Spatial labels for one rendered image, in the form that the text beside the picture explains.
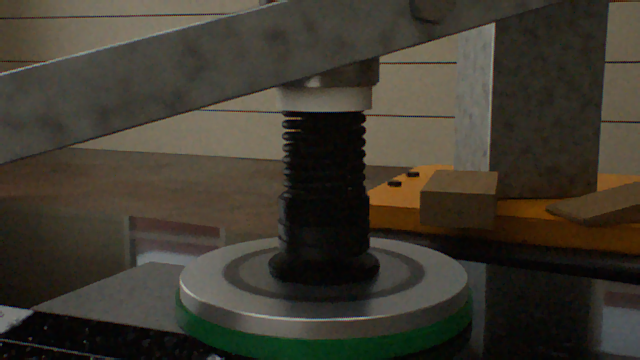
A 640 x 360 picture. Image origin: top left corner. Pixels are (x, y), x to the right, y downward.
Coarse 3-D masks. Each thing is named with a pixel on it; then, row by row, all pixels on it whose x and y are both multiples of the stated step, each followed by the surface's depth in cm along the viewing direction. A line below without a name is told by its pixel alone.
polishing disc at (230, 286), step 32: (224, 256) 57; (256, 256) 57; (384, 256) 57; (416, 256) 57; (448, 256) 57; (192, 288) 49; (224, 288) 49; (256, 288) 49; (288, 288) 49; (320, 288) 49; (352, 288) 49; (384, 288) 49; (416, 288) 49; (448, 288) 49; (224, 320) 45; (256, 320) 44; (288, 320) 43; (320, 320) 43; (352, 320) 43; (384, 320) 44; (416, 320) 45
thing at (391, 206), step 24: (432, 168) 151; (384, 192) 123; (408, 192) 123; (384, 216) 112; (408, 216) 110; (504, 216) 105; (528, 216) 104; (552, 216) 104; (504, 240) 105; (528, 240) 104; (552, 240) 102; (576, 240) 101; (600, 240) 100; (624, 240) 99
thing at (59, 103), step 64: (320, 0) 44; (384, 0) 45; (448, 0) 45; (512, 0) 47; (64, 64) 41; (128, 64) 42; (192, 64) 43; (256, 64) 44; (320, 64) 45; (0, 128) 41; (64, 128) 42; (128, 128) 43
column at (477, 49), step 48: (576, 0) 113; (480, 48) 119; (528, 48) 114; (576, 48) 115; (480, 96) 119; (528, 96) 115; (576, 96) 116; (480, 144) 119; (528, 144) 116; (576, 144) 117; (528, 192) 117; (576, 192) 118
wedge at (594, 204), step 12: (600, 192) 108; (612, 192) 107; (624, 192) 106; (636, 192) 105; (552, 204) 107; (564, 204) 106; (576, 204) 105; (588, 204) 104; (600, 204) 103; (612, 204) 102; (624, 204) 101; (636, 204) 100; (564, 216) 103; (576, 216) 100; (588, 216) 99; (600, 216) 99; (612, 216) 99; (624, 216) 100; (636, 216) 100
